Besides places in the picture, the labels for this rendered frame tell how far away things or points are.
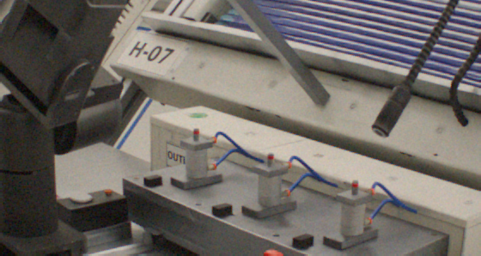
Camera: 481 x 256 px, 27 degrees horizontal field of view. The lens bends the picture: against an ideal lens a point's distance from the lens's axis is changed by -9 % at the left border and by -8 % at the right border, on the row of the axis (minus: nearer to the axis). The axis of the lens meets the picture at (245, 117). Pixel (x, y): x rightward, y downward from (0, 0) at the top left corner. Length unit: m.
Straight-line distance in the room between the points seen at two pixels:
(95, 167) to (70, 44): 0.63
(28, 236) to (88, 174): 0.51
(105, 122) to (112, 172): 0.48
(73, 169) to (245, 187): 0.32
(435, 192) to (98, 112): 0.36
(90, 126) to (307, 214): 0.27
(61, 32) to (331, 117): 0.53
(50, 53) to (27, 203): 0.13
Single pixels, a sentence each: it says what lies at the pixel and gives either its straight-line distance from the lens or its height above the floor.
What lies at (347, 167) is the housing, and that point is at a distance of 1.10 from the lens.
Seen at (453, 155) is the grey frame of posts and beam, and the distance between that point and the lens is 1.08.
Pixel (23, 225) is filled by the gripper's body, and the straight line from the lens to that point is 0.81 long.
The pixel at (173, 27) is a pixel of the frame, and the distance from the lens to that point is 1.43.
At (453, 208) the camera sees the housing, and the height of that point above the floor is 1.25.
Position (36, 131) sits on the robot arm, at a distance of 0.79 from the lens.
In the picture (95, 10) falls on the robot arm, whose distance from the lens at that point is 0.73.
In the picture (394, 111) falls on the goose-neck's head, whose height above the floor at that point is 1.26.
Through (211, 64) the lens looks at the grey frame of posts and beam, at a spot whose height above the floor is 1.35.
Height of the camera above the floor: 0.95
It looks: 16 degrees up
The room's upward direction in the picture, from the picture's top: 34 degrees clockwise
